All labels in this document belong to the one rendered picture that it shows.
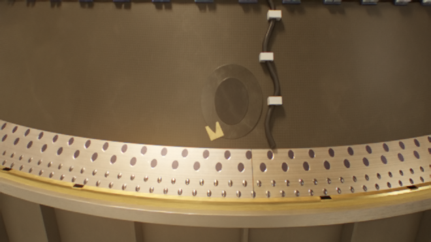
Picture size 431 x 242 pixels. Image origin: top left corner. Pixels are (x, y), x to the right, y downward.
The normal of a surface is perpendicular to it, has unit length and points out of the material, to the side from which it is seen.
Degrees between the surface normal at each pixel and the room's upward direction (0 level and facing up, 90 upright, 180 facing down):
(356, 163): 43
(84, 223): 90
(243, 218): 90
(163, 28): 62
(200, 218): 90
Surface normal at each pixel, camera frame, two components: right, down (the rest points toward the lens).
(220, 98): -0.01, -0.11
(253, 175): 0.03, -0.44
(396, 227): 0.28, 0.35
